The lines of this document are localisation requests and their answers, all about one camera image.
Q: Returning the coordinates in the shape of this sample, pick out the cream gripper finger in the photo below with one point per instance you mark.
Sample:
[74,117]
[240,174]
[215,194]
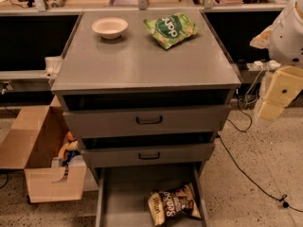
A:
[277,91]
[261,41]

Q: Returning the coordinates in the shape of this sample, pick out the brown chip bag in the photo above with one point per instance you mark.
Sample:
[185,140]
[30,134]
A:
[169,204]

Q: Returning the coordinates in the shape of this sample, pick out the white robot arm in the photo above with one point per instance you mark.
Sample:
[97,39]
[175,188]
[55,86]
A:
[284,41]

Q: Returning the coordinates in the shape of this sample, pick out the green chip bag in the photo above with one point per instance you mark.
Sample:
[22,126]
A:
[171,30]

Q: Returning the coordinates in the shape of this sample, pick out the grey drawer cabinet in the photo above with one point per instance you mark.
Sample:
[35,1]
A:
[134,72]

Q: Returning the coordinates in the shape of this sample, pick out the middle grey drawer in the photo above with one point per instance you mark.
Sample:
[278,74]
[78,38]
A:
[140,156]

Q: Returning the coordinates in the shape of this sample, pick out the grey drawer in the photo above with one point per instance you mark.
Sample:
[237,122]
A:
[150,121]
[140,156]
[124,192]

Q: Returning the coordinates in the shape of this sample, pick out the top grey drawer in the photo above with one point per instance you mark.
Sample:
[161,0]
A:
[150,121]

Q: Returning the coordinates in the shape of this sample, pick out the bottom grey drawer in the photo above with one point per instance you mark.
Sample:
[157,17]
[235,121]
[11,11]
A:
[124,192]

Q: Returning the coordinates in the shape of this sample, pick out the white power strip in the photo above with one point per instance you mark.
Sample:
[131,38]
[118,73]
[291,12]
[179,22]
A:
[266,65]

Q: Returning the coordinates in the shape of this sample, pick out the white bowl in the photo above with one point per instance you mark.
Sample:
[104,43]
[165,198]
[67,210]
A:
[109,28]

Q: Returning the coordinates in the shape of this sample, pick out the items inside cardboard box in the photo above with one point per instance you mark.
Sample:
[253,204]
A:
[69,149]

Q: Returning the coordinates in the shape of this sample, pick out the cardboard box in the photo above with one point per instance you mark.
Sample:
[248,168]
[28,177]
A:
[33,141]

